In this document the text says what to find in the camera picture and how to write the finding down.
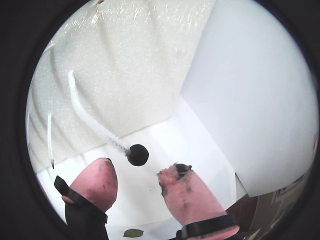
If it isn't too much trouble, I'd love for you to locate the green leaf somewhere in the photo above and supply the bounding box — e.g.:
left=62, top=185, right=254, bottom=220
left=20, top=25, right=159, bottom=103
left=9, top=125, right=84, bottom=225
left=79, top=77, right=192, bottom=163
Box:
left=122, top=228, right=145, bottom=238

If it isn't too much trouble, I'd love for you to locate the thick white pipe cleaner stem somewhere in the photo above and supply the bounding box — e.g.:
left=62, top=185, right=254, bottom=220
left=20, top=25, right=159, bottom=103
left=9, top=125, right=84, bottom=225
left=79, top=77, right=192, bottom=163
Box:
left=42, top=41, right=56, bottom=56

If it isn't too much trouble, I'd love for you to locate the white foam board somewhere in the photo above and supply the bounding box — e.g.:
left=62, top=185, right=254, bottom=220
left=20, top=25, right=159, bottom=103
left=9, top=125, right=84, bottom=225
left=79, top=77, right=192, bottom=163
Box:
left=25, top=0, right=218, bottom=173

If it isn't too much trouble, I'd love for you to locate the pink tipped gripper finger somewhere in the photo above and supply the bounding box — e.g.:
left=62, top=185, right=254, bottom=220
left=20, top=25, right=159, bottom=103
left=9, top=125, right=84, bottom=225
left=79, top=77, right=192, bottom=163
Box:
left=53, top=157, right=118, bottom=240
left=156, top=162, right=240, bottom=240

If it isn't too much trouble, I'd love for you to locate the white paper sheet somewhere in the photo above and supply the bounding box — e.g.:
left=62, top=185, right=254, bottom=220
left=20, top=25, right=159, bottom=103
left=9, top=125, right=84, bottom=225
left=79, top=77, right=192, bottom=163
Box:
left=36, top=96, right=250, bottom=232

